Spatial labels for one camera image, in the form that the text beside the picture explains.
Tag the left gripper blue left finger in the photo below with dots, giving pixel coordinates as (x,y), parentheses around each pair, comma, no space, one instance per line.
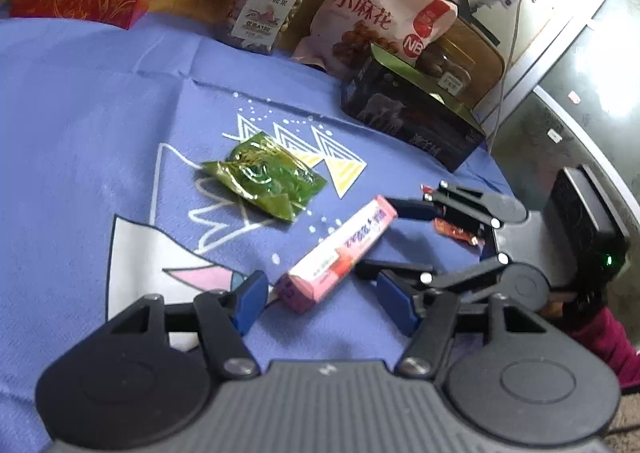
(223,321)

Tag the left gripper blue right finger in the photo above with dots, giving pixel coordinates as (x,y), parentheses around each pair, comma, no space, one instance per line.
(428,318)

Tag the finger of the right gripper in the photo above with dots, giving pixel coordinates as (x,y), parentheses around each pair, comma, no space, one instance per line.
(450,205)
(450,277)

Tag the pink long snack box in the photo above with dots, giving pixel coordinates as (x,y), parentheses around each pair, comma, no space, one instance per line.
(322,269)

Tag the red snack bag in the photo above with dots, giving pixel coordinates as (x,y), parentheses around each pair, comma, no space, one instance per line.
(452,227)

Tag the green translucent candy bag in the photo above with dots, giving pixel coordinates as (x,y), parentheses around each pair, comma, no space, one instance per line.
(269,177)

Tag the black tin box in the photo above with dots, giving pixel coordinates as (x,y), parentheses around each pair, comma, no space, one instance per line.
(392,97)

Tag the blue printed tablecloth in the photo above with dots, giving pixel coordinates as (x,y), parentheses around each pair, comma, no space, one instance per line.
(103,133)

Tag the pink twisted-dough snack bag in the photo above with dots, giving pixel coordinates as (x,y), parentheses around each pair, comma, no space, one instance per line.
(343,31)

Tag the nut jar gold lid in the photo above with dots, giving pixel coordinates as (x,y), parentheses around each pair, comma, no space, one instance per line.
(256,25)

